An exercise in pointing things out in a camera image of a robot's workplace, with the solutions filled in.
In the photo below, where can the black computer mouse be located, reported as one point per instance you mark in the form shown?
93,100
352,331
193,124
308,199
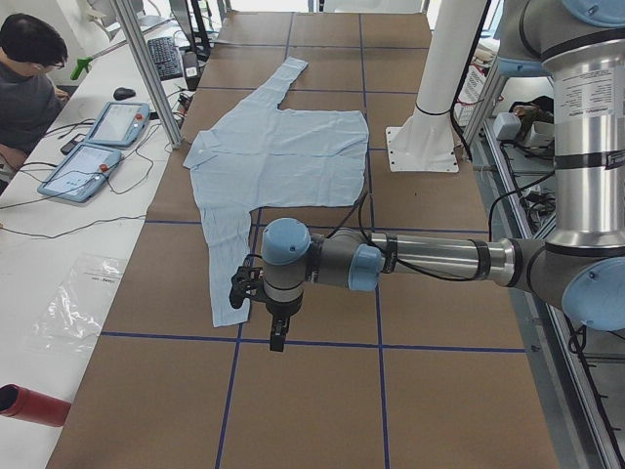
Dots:
122,93

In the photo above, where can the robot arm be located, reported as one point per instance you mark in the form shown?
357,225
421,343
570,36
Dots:
578,267

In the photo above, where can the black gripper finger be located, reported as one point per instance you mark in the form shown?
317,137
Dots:
279,331

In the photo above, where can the red cylinder tube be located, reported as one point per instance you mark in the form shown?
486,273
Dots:
31,406

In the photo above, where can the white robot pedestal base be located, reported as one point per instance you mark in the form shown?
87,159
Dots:
425,143

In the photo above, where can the green plastic grabber tool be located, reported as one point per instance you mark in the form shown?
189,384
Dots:
82,64

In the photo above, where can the light blue button-up shirt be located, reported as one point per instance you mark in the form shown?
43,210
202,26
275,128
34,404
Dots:
259,155

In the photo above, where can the black phone on desk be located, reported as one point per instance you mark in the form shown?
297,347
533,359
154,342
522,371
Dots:
68,147

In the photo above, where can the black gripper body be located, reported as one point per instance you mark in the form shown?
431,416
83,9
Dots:
281,309

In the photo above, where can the blue teach pendant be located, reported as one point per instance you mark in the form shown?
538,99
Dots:
119,124
81,173

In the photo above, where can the clear plastic bag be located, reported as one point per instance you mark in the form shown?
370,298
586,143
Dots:
75,316

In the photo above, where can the upper blue teach pendant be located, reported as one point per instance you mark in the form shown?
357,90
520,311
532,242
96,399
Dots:
119,124

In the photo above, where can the seated person dark hair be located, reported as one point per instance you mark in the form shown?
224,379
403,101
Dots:
30,102

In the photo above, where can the lower blue teach pendant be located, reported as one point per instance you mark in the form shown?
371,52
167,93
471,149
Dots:
81,173

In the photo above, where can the black computer keyboard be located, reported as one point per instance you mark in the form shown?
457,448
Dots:
166,57

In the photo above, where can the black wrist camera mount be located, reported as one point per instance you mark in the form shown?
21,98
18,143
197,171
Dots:
247,283

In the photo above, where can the aluminium frame post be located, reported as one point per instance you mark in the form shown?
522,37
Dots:
129,23

